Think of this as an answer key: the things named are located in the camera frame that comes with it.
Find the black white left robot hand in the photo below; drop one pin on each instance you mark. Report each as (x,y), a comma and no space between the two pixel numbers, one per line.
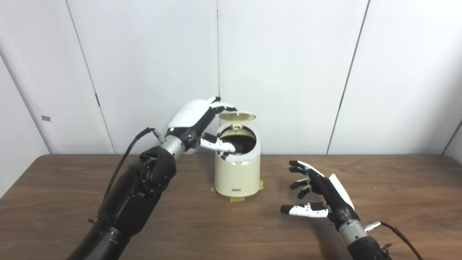
(189,117)

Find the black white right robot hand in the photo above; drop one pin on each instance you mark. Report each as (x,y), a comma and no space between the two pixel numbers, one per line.
(334,202)

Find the cream round bin lid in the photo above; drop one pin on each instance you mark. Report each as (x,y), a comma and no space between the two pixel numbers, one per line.
(238,116)

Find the cream-colored bin body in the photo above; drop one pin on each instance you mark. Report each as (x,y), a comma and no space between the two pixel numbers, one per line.
(236,177)

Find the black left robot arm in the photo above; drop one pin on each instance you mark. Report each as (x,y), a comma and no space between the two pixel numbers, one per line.
(133,202)

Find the black wall panel hinge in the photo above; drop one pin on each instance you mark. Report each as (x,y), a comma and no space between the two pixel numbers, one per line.
(97,100)

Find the small gray wall sticker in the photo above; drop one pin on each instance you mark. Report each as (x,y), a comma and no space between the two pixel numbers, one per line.
(46,118)

